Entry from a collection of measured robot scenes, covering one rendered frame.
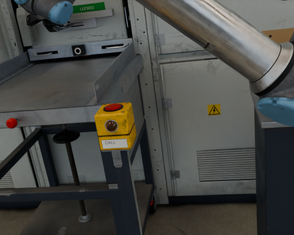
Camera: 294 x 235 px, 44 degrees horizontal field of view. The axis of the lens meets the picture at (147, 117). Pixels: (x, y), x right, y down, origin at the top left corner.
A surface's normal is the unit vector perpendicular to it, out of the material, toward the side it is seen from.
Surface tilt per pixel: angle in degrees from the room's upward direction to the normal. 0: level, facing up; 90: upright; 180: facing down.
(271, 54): 68
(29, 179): 90
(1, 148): 90
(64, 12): 120
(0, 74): 90
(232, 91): 90
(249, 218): 0
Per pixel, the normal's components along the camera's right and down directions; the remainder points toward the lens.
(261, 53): 0.12, 0.14
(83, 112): -0.14, 0.38
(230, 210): -0.13, -0.92
